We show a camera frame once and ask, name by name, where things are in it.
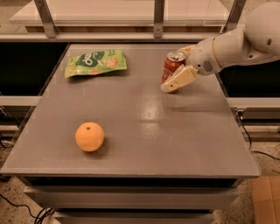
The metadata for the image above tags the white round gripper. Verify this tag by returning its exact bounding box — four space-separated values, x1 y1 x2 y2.
160 38 222 93

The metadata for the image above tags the red coke can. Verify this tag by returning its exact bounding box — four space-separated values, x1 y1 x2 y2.
162 52 186 82

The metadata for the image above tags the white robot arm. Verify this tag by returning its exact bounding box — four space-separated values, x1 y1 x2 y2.
161 2 280 93

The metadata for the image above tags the green snack bag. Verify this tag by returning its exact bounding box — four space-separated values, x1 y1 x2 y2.
64 50 127 78

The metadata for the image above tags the grey drawer cabinet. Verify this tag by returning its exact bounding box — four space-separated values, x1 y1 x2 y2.
2 44 260 224

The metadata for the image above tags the orange fruit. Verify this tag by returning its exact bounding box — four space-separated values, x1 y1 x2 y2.
75 122 105 152

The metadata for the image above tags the brown cardboard box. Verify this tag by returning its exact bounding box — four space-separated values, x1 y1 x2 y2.
251 176 280 224

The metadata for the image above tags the black cable right floor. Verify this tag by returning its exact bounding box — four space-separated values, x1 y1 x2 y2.
235 110 280 161

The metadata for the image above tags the metal window frame rail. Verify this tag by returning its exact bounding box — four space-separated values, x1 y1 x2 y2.
0 0 247 43

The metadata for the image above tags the black cables left floor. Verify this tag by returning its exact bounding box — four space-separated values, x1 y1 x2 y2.
0 193 56 224

